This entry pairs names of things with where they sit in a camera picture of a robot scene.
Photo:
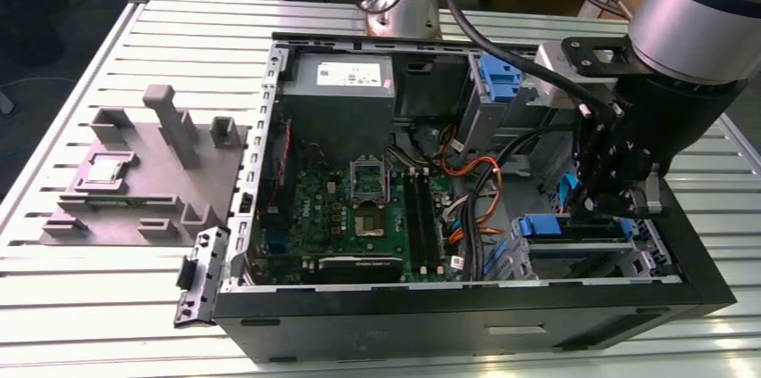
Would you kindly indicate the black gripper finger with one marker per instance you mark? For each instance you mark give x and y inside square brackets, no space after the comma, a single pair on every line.
[623,191]
[588,159]

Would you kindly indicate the hard disk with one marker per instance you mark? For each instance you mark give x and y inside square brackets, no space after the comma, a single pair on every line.
[537,226]

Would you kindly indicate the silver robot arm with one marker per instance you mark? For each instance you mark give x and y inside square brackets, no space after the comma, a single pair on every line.
[695,17]

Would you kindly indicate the metal disk bay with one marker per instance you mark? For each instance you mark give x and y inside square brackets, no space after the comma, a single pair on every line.
[582,248]

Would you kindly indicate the metal drive cage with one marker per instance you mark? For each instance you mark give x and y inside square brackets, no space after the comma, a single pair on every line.
[488,124]

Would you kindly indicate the black RAM slot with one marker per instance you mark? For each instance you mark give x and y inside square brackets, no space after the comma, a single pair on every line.
[430,222]
[416,222]

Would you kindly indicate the white label tag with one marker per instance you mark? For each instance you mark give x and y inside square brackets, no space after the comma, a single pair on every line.
[456,262]

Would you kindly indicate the thin locking lever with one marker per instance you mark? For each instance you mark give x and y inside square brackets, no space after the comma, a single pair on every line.
[389,188]

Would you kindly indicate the CPU socket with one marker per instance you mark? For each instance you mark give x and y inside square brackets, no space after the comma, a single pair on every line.
[369,224]

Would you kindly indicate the grey power supply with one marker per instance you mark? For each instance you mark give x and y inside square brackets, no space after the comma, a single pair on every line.
[338,124]

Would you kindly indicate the black graphics card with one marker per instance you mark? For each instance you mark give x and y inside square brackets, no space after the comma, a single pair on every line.
[356,268]

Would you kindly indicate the black PC case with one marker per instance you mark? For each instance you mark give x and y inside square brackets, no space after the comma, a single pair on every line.
[416,329]

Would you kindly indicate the green motherboard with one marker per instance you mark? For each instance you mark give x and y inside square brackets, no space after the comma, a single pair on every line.
[321,217]

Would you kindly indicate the grey slot retainer latch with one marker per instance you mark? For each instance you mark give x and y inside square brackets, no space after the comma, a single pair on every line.
[201,271]

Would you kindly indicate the grey parts rack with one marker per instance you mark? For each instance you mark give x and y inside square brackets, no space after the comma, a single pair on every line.
[160,191]

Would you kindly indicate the green RAM stick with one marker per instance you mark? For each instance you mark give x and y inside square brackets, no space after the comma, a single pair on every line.
[113,203]

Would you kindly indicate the silver CPU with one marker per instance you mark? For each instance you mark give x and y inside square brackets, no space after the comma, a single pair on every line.
[105,170]

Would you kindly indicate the black office chair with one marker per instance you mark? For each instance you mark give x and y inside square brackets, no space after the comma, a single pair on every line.
[36,8]

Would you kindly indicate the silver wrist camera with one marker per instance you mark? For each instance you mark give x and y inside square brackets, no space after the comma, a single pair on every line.
[553,70]

